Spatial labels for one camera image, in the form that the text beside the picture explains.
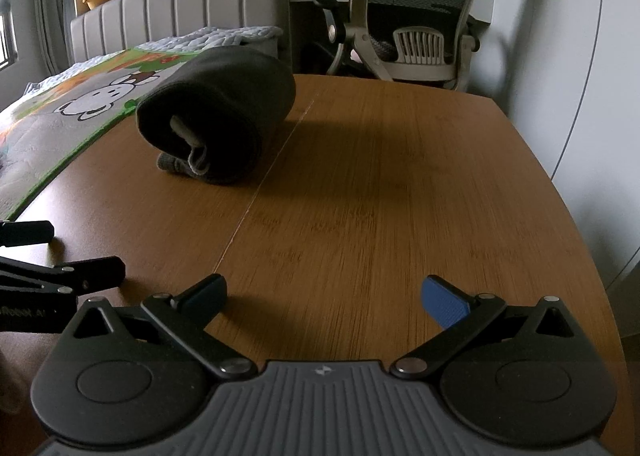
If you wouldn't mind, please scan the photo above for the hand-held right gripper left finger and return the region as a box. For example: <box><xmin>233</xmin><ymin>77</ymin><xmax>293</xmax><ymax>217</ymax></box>
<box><xmin>72</xmin><ymin>274</ymin><xmax>256</xmax><ymax>380</ymax></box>

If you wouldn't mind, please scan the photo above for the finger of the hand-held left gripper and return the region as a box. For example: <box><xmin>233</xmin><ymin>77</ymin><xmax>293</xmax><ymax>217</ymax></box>
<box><xmin>0</xmin><ymin>256</ymin><xmax>127</xmax><ymax>295</ymax></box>
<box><xmin>0</xmin><ymin>220</ymin><xmax>56</xmax><ymax>247</ymax></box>

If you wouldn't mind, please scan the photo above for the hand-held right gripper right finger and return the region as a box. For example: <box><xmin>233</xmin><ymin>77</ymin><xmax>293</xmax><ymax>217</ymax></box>
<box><xmin>390</xmin><ymin>275</ymin><xmax>576</xmax><ymax>380</ymax></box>

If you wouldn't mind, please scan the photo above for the dark grey garment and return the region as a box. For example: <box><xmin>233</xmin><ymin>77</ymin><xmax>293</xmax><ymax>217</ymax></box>
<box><xmin>136</xmin><ymin>46</ymin><xmax>297</xmax><ymax>185</ymax></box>

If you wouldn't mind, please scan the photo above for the printed cartoon blanket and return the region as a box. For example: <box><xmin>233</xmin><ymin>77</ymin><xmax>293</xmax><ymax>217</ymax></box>
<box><xmin>0</xmin><ymin>48</ymin><xmax>203</xmax><ymax>221</ymax></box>

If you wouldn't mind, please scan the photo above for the window with railing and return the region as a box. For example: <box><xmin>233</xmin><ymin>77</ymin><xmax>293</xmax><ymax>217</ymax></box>
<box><xmin>0</xmin><ymin>13</ymin><xmax>13</xmax><ymax>69</ymax></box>

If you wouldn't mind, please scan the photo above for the grey curtain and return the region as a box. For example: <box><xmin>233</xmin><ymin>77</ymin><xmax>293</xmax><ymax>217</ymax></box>
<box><xmin>30</xmin><ymin>0</ymin><xmax>76</xmax><ymax>76</ymax></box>

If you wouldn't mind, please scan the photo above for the grey upholstered bed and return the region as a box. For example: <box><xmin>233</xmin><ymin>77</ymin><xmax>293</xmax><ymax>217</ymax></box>
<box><xmin>69</xmin><ymin>0</ymin><xmax>293</xmax><ymax>74</ymax></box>

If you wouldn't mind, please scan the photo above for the beige mesh office chair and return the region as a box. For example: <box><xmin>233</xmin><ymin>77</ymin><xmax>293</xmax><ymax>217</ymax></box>
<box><xmin>306</xmin><ymin>0</ymin><xmax>492</xmax><ymax>91</ymax></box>

